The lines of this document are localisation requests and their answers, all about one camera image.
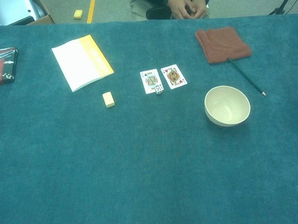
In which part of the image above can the person's right hand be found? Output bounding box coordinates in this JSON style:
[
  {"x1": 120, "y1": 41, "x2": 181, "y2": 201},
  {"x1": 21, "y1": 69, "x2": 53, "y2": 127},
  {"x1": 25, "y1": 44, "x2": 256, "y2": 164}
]
[{"x1": 167, "y1": 0, "x2": 198, "y2": 21}]

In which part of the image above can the person's left hand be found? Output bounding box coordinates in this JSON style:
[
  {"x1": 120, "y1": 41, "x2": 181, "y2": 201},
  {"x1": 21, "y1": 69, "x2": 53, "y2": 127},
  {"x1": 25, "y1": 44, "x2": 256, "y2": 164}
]
[{"x1": 189, "y1": 0, "x2": 210, "y2": 20}]

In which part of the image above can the seated person in dark jacket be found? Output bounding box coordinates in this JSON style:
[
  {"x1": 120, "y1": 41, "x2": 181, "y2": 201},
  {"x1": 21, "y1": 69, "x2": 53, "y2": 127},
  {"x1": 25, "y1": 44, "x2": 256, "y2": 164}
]
[{"x1": 126, "y1": 0, "x2": 218, "y2": 23}]

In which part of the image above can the folded brown cloth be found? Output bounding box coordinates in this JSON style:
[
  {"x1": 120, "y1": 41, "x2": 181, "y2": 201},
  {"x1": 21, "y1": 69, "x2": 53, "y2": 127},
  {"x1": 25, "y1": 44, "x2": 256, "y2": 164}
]
[{"x1": 194, "y1": 25, "x2": 253, "y2": 65}]

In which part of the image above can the jack of hearts card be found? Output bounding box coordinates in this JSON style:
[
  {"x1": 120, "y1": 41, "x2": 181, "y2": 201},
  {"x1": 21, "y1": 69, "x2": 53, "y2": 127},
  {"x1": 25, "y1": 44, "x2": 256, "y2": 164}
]
[{"x1": 160, "y1": 63, "x2": 189, "y2": 90}]

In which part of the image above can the king of clubs card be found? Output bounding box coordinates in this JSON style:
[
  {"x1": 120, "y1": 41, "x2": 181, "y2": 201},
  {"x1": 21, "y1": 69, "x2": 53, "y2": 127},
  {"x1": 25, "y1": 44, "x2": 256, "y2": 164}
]
[{"x1": 139, "y1": 68, "x2": 165, "y2": 95}]

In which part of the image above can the dark green pencil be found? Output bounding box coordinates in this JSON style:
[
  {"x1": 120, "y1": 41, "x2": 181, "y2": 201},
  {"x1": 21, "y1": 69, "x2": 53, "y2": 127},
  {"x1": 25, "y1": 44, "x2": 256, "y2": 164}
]
[{"x1": 226, "y1": 55, "x2": 267, "y2": 98}]

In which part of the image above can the yellow tape strip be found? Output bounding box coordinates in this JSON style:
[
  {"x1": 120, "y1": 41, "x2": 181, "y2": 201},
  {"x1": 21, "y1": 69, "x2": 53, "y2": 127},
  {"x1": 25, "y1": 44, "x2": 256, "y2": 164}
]
[{"x1": 85, "y1": 0, "x2": 97, "y2": 24}]

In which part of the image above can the cream ceramic bowl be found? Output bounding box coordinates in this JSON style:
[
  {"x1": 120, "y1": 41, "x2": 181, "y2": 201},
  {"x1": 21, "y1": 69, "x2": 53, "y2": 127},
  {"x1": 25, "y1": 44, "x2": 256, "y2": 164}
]
[{"x1": 203, "y1": 84, "x2": 252, "y2": 129}]

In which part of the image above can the white and yellow notebook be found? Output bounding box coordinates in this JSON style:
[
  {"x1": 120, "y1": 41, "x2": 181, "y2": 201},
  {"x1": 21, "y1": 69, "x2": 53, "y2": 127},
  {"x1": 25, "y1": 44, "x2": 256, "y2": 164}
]
[{"x1": 50, "y1": 33, "x2": 116, "y2": 94}]

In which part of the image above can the cream mahjong tile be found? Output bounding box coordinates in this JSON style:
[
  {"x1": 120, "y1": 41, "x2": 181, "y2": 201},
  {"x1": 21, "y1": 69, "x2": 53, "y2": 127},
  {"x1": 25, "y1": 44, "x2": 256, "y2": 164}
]
[{"x1": 102, "y1": 91, "x2": 116, "y2": 109}]

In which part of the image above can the cardboard box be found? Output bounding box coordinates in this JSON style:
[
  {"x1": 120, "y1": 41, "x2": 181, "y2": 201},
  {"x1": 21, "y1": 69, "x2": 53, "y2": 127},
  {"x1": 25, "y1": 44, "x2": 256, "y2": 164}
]
[{"x1": 0, "y1": 0, "x2": 56, "y2": 27}]

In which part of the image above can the teal felt table cloth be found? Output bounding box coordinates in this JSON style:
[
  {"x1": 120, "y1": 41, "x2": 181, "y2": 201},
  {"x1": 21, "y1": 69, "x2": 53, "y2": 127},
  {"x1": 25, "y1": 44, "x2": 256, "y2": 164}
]
[{"x1": 0, "y1": 10, "x2": 298, "y2": 224}]

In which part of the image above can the grey device in box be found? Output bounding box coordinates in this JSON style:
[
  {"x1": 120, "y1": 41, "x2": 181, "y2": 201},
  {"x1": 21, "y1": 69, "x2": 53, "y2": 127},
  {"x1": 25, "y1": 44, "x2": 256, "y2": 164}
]
[{"x1": 0, "y1": 0, "x2": 47, "y2": 27}]

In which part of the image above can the black printed gift box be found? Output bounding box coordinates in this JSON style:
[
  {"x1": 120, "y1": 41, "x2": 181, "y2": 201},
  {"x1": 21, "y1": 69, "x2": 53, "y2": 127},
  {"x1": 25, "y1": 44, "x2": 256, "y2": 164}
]
[{"x1": 0, "y1": 47, "x2": 20, "y2": 86}]

